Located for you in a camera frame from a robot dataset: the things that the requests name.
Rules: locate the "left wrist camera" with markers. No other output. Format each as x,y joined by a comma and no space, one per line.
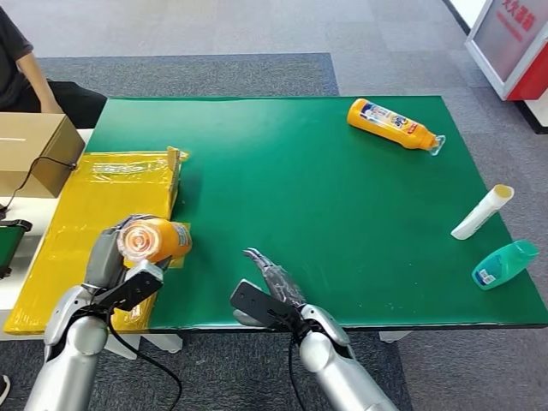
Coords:
133,286

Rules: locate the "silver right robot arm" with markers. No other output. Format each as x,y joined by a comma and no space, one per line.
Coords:
338,369

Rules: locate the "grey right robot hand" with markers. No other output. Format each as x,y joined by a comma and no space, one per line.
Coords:
280,283

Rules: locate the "orange bottle with clear cap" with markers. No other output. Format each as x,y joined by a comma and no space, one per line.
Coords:
385,122
162,238

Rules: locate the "brown cardboard box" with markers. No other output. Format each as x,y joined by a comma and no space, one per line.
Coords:
29,147

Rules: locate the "white tube bottle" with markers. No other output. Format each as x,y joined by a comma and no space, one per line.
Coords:
483,211

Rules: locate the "person's shoe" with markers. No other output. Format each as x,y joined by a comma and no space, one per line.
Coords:
3,390

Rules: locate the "white table leg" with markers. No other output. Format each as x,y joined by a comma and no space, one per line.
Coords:
124,346
164,342
395,337

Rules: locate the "person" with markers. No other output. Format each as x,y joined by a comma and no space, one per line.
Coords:
13,68

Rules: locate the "white cabinet with black base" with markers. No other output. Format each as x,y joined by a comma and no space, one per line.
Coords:
537,113

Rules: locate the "green plastic bin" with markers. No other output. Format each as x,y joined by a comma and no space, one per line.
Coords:
9,244

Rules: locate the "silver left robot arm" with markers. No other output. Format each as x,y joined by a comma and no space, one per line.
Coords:
69,352

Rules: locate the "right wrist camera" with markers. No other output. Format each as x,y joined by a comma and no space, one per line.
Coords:
257,303

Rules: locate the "yellow film wrapped flat cardboard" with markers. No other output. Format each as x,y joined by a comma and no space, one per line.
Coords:
85,198

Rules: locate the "green table mat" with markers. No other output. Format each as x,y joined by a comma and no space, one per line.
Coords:
300,198

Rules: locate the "red and white sign stand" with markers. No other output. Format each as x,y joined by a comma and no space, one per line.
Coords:
507,42

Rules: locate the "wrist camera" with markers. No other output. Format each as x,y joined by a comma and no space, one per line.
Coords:
133,286
257,303

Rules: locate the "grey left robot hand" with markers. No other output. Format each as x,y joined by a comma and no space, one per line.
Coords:
103,261

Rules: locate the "teal plastic bottle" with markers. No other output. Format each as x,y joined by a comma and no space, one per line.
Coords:
504,264

